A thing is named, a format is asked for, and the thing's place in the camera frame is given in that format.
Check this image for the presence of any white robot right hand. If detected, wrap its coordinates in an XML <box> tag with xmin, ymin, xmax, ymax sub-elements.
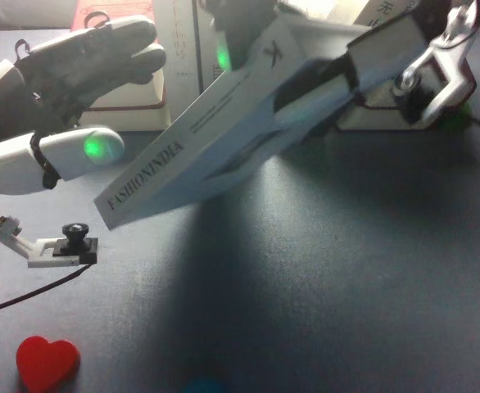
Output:
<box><xmin>0</xmin><ymin>15</ymin><xmax>168</xmax><ymax>197</ymax></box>

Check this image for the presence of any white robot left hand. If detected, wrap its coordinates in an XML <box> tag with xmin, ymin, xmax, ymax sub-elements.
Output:
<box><xmin>206</xmin><ymin>0</ymin><xmax>428</xmax><ymax>115</ymax></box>

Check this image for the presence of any white FASHIONINDIA book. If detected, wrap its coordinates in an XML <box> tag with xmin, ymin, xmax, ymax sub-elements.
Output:
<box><xmin>93</xmin><ymin>14</ymin><xmax>388</xmax><ymax>231</ymax></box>

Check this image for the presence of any plain white book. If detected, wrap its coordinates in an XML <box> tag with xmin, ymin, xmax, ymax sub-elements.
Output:
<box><xmin>152</xmin><ymin>0</ymin><xmax>203</xmax><ymax>129</ymax></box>

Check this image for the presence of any green block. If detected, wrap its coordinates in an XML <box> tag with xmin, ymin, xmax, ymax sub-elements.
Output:
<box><xmin>438</xmin><ymin>100</ymin><xmax>475</xmax><ymax>133</ymax></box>

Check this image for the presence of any grey table cloth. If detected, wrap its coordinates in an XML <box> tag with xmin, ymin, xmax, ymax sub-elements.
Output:
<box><xmin>0</xmin><ymin>18</ymin><xmax>480</xmax><ymax>393</ymax></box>

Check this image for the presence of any red heart block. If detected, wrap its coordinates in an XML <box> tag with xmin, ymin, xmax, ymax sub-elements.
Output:
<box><xmin>16</xmin><ymin>335</ymin><xmax>81</xmax><ymax>393</ymax></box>

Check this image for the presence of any blue round block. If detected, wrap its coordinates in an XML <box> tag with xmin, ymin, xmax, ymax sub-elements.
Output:
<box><xmin>184</xmin><ymin>378</ymin><xmax>229</xmax><ymax>393</ymax></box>

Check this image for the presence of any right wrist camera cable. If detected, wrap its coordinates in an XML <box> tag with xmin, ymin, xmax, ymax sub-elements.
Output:
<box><xmin>0</xmin><ymin>264</ymin><xmax>93</xmax><ymax>318</ymax></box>

